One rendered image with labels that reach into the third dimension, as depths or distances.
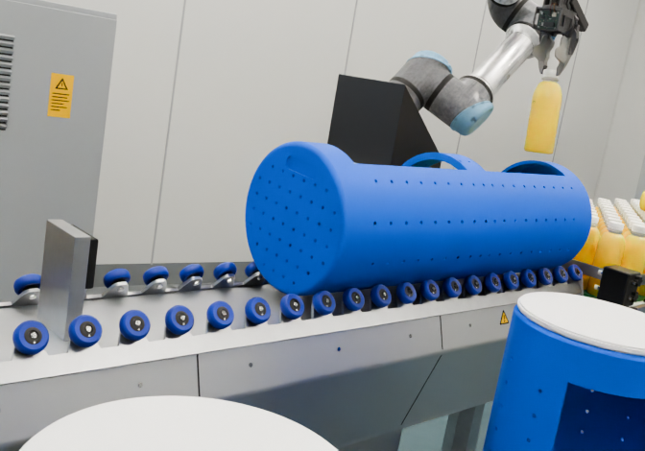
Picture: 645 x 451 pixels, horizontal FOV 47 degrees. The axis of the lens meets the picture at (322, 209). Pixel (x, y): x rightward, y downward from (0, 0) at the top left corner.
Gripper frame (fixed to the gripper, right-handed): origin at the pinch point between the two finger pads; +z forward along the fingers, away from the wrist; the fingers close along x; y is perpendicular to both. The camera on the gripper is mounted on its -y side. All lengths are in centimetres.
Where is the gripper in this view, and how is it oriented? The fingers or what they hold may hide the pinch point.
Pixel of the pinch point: (552, 69)
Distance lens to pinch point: 192.8
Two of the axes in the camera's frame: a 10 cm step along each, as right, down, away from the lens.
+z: -1.6, 9.7, 1.7
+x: 6.7, 2.4, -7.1
